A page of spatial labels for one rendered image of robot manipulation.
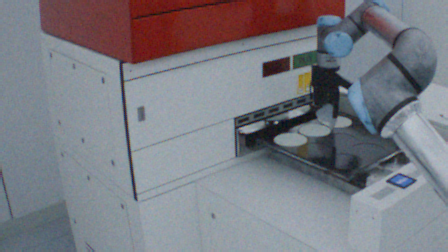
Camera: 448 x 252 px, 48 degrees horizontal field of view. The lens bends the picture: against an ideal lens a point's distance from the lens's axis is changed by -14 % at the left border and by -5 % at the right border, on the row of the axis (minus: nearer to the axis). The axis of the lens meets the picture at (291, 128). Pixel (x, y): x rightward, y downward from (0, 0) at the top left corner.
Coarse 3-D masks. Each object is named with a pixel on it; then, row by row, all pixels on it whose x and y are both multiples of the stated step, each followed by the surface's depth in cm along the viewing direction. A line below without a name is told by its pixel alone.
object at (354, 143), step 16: (336, 128) 177; (352, 128) 178; (272, 144) 165; (304, 144) 165; (320, 144) 166; (336, 144) 166; (352, 144) 166; (368, 144) 166; (384, 144) 166; (320, 160) 155; (336, 160) 155; (352, 160) 155; (368, 160) 155
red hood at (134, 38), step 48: (48, 0) 164; (96, 0) 136; (144, 0) 125; (192, 0) 135; (240, 0) 148; (288, 0) 160; (336, 0) 175; (96, 48) 142; (144, 48) 129; (192, 48) 140
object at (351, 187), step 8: (272, 152) 173; (280, 160) 171; (288, 160) 168; (296, 168) 167; (304, 168) 164; (312, 168) 162; (312, 176) 163; (320, 176) 160; (328, 176) 158; (328, 184) 159; (336, 184) 156; (344, 184) 154; (352, 184) 152; (360, 184) 152; (352, 192) 152
